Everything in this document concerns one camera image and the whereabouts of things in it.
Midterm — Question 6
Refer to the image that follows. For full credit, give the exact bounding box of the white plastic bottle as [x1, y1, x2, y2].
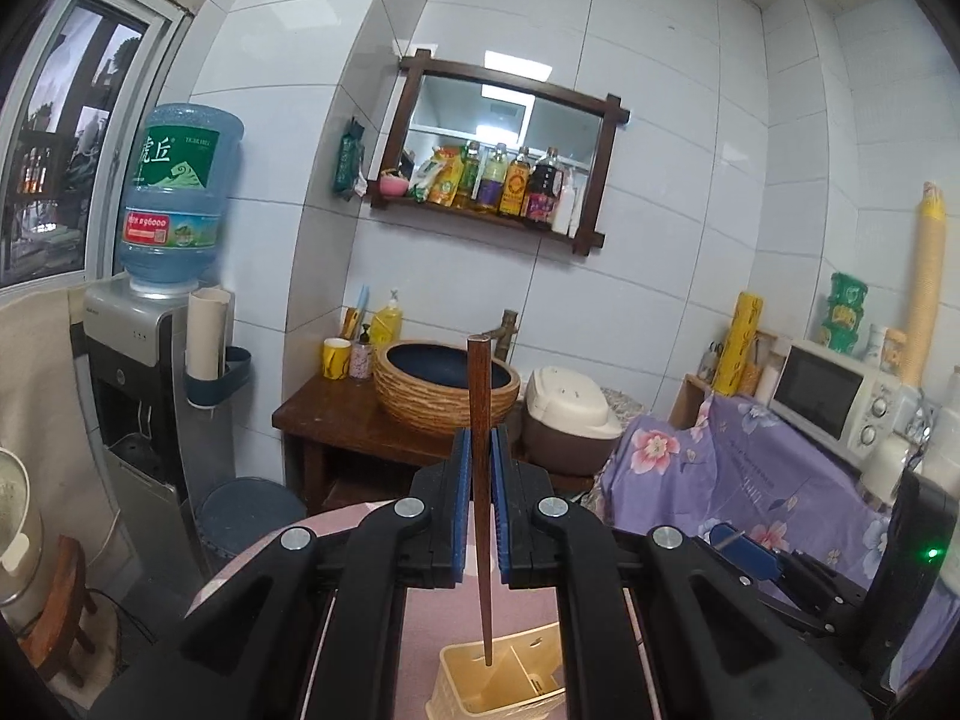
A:
[553, 165, 586, 235]

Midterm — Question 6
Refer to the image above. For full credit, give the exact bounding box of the white microwave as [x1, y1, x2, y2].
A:
[769, 337, 905, 458]

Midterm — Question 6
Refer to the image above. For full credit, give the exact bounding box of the yellow wrap roll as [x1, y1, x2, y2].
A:
[712, 291, 764, 397]

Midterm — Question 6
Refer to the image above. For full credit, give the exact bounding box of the brown wooden chopstick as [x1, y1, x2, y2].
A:
[466, 334, 496, 668]

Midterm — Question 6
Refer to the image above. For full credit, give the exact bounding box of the grey water dispenser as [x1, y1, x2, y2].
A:
[79, 281, 197, 586]

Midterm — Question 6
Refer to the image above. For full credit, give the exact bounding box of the woven basin sink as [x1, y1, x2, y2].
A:
[373, 340, 521, 440]

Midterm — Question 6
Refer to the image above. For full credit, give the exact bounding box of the amber sauce bottle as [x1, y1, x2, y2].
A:
[499, 148, 533, 218]

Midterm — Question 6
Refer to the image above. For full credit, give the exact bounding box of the purple label bottle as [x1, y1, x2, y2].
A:
[474, 142, 511, 215]

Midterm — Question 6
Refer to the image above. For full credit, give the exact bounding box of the dark soy sauce bottle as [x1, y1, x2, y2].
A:
[525, 148, 565, 228]

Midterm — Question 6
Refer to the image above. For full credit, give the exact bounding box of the purple floral cloth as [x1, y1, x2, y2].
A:
[592, 390, 960, 691]

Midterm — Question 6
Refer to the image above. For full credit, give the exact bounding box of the beige paper cup tube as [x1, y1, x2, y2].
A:
[185, 286, 235, 383]

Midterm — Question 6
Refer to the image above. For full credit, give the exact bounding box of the window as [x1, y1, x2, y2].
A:
[0, 0, 188, 290]

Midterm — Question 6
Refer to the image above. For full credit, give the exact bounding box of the dark round trash bin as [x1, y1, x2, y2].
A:
[195, 476, 307, 578]

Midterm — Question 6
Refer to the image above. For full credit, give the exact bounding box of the green hanging packet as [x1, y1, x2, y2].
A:
[332, 118, 367, 202]

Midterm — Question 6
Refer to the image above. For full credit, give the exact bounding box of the yellow seasoning packet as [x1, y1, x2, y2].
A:
[411, 146, 464, 207]

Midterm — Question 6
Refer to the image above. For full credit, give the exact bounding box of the stack of green tubs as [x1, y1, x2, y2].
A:
[820, 272, 869, 356]

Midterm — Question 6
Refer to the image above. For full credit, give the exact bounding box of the blue plastic wall holder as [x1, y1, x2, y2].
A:
[184, 345, 254, 410]

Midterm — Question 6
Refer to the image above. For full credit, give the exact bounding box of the tall stack of paper cups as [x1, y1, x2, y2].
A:
[900, 181, 946, 387]

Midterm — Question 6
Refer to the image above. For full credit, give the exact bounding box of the dark wooden washstand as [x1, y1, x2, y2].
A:
[271, 371, 601, 518]

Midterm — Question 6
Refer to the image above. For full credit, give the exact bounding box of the beige rice cooker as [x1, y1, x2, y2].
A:
[523, 366, 625, 477]

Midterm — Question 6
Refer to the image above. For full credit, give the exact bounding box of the wooden framed mirror shelf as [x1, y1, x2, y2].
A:
[367, 49, 631, 256]

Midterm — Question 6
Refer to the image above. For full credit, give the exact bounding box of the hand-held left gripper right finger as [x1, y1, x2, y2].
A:
[489, 426, 875, 720]

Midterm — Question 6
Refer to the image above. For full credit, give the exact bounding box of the green glass bottle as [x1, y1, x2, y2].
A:
[455, 140, 482, 209]

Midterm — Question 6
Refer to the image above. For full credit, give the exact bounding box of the pink polka-dot tablecloth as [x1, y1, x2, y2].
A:
[184, 499, 665, 720]

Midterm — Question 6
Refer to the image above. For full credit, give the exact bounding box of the cream pot with lid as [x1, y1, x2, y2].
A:
[0, 448, 46, 608]

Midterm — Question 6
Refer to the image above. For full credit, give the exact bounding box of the small wooden stool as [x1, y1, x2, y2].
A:
[19, 536, 98, 687]

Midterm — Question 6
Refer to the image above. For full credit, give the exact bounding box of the blue water bottle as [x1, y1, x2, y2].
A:
[114, 103, 246, 293]

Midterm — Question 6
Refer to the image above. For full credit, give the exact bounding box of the yellow dish soap bottle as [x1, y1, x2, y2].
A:
[371, 289, 404, 350]

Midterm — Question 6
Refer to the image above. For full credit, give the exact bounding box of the beige plastic utensil holder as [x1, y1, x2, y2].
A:
[425, 621, 565, 720]

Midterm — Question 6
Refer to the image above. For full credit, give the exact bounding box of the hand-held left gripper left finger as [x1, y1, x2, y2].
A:
[88, 427, 475, 720]

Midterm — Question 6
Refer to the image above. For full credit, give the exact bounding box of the light wooden box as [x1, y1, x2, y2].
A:
[667, 373, 713, 428]

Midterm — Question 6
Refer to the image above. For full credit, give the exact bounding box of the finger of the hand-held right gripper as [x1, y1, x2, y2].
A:
[709, 521, 785, 582]
[780, 551, 863, 631]

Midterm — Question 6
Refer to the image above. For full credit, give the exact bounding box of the bronze faucet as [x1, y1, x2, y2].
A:
[480, 309, 520, 368]

